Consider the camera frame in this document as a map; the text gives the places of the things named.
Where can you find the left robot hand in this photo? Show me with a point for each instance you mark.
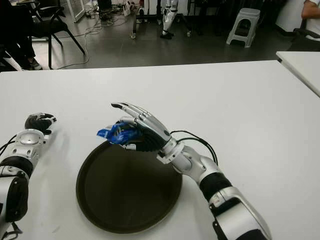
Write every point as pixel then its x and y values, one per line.
pixel 38 123

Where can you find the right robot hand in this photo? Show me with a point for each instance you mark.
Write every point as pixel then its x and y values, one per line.
pixel 152 132

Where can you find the blue Oreo cookie package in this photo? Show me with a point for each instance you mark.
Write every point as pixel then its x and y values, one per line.
pixel 112 135

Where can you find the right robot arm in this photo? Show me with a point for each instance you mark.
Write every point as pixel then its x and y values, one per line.
pixel 237 212

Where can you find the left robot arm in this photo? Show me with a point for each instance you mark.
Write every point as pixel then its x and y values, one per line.
pixel 15 190

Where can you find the round dark brown tray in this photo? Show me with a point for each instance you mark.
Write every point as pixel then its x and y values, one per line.
pixel 125 190

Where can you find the seated person in black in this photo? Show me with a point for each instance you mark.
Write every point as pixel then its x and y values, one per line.
pixel 15 32

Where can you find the black folding chair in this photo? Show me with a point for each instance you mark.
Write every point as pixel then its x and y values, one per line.
pixel 47 25

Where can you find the black wheeled gantry stand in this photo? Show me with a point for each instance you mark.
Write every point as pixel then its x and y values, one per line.
pixel 133 25

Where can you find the white framed panel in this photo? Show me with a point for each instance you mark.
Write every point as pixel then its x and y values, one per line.
pixel 78 15

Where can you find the white humanoid robot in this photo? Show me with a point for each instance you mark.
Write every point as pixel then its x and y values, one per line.
pixel 167 17

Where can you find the white bag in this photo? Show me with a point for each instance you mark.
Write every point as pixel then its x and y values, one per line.
pixel 127 8

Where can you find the grey plastic stool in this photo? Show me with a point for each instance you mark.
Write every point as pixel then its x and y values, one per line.
pixel 247 12

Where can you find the white side table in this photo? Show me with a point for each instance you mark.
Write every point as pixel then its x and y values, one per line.
pixel 302 65

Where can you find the black office chair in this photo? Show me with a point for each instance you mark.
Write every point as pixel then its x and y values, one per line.
pixel 300 42

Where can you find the person in white shirt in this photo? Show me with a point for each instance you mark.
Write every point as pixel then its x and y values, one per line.
pixel 312 10

